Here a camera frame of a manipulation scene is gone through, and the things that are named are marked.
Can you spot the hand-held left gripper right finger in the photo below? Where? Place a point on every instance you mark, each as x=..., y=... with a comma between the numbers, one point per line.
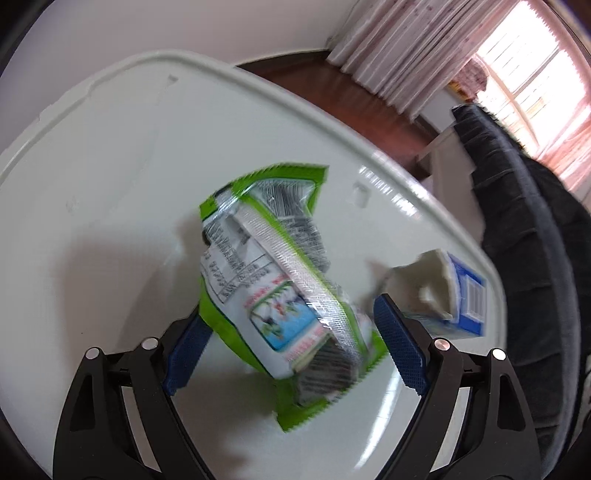
x=399, y=341

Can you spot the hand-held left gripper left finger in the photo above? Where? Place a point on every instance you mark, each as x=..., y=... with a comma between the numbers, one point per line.
x=184, y=350

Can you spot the green snack wrapper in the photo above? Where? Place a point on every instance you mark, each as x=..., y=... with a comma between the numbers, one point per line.
x=277, y=295

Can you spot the blue carton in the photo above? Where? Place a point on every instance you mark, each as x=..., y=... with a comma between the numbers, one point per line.
x=466, y=295

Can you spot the folded pink quilt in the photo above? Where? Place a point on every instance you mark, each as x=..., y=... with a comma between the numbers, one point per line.
x=475, y=78

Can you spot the pink curtain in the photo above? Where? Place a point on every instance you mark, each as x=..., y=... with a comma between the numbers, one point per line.
x=406, y=46

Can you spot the window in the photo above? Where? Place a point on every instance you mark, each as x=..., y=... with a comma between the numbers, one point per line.
x=545, y=69

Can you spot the white bed frame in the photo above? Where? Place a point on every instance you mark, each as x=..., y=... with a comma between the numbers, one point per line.
x=450, y=175

